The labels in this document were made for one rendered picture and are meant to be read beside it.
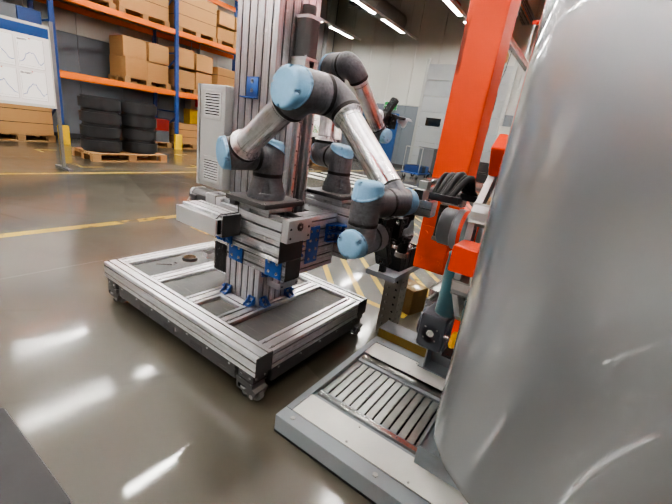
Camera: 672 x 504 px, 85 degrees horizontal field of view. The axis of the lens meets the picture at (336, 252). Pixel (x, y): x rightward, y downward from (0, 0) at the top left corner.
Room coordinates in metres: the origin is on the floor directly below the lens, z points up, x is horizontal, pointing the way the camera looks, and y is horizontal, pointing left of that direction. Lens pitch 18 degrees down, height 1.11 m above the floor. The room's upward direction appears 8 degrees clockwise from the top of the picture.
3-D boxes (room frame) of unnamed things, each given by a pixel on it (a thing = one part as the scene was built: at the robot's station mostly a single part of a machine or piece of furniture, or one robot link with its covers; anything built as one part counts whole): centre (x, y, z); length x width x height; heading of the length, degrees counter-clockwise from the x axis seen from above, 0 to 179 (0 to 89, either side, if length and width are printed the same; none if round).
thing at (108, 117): (7.20, 4.43, 0.55); 1.40 x 0.80 x 1.09; 149
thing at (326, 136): (1.97, 0.13, 1.19); 0.15 x 0.12 x 0.55; 42
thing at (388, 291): (1.97, -0.37, 0.21); 0.10 x 0.10 x 0.42; 58
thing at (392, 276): (1.95, -0.36, 0.44); 0.43 x 0.17 x 0.03; 148
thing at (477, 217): (1.17, -0.50, 0.85); 0.54 x 0.07 x 0.54; 148
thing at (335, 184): (1.87, 0.04, 0.87); 0.15 x 0.15 x 0.10
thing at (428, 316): (1.45, -0.63, 0.26); 0.42 x 0.18 x 0.35; 58
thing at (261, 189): (1.46, 0.31, 0.87); 0.15 x 0.15 x 0.10
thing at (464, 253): (0.90, -0.34, 0.85); 0.09 x 0.08 x 0.07; 148
